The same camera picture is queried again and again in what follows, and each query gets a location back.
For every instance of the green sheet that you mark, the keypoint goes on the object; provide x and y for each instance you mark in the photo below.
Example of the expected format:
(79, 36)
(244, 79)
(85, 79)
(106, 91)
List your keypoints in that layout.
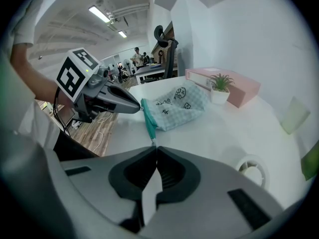
(310, 164)

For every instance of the standing fan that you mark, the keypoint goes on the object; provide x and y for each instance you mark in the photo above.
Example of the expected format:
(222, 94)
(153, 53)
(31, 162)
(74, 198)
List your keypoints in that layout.
(127, 65)

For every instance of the grey gripper camera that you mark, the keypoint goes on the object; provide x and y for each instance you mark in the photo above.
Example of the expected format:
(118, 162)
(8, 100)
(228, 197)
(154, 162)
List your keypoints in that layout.
(98, 77)

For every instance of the black office chair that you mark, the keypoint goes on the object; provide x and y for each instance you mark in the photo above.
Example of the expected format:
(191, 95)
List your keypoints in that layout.
(170, 56)

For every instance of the white round vented disc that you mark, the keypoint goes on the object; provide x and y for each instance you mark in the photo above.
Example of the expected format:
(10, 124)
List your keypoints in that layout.
(254, 169)

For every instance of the small plant in white pot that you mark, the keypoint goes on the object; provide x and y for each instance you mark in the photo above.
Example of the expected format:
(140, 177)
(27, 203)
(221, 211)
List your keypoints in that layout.
(219, 91)

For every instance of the pale green translucent card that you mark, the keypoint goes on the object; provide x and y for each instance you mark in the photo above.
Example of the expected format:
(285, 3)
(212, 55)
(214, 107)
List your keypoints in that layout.
(295, 116)

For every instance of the white background table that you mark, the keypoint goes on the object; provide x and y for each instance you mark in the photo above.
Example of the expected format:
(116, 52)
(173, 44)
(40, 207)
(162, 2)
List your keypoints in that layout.
(149, 71)

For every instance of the long ceiling light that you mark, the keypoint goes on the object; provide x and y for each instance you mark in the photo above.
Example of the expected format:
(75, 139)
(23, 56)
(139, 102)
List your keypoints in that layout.
(122, 34)
(99, 14)

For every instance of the person's left forearm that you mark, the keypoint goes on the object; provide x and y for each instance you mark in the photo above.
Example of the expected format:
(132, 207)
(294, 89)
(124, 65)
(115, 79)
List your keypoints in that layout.
(32, 76)

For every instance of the pink flat box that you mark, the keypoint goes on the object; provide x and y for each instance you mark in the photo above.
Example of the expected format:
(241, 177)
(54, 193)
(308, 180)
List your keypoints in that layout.
(239, 86)

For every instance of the person's white shirt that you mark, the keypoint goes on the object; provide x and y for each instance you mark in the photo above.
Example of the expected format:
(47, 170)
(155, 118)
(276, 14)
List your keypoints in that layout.
(17, 103)

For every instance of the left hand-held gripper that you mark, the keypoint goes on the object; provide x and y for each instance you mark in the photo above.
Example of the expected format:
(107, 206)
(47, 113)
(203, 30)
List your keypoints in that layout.
(72, 78)

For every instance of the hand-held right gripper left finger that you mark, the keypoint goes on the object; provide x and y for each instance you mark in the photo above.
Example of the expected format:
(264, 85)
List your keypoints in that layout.
(94, 180)

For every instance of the teal checked fabric pouch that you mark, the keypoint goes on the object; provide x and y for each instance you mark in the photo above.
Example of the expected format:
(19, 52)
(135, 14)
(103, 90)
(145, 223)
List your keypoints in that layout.
(179, 108)

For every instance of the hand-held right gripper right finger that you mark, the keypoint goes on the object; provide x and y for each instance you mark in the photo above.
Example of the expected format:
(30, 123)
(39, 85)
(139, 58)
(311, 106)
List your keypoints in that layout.
(211, 183)

